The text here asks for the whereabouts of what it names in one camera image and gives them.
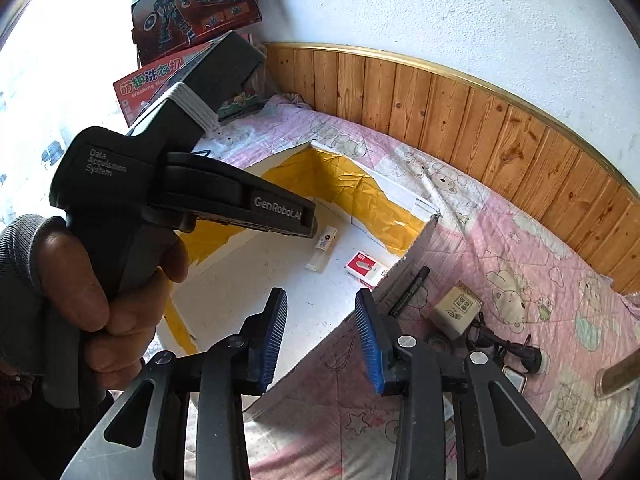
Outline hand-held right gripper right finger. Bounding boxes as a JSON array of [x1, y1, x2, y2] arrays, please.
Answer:
[[354, 287, 583, 480]]

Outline white yellow-taped cardboard box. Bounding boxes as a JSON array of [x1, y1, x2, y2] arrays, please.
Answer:
[[160, 140, 443, 421]]

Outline pink cartoon printed blanket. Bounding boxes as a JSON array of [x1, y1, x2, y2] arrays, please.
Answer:
[[185, 92, 640, 480]]

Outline person's left hand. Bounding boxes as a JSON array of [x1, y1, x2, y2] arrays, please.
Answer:
[[0, 212, 191, 396]]

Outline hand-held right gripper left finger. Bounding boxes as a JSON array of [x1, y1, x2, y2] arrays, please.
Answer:
[[62, 287, 289, 480]]

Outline black marker pen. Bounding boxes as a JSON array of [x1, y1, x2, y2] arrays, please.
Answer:
[[387, 266, 431, 318]]

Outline black glasses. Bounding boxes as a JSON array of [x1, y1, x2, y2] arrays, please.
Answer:
[[470, 310, 548, 396]]

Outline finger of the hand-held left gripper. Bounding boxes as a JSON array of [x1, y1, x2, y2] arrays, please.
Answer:
[[197, 212, 318, 240]]

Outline glass jar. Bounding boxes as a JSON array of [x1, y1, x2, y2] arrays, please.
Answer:
[[595, 355, 640, 401]]

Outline small beige drink carton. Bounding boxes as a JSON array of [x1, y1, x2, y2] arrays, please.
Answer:
[[432, 284, 485, 341]]

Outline small red white box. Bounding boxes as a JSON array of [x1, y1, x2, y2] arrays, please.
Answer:
[[345, 251, 390, 288]]

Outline pink washing machine toy box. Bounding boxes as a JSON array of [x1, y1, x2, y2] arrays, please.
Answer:
[[112, 42, 221, 128]]

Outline dark robot toy box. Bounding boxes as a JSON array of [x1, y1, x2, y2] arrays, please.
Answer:
[[131, 0, 263, 58]]

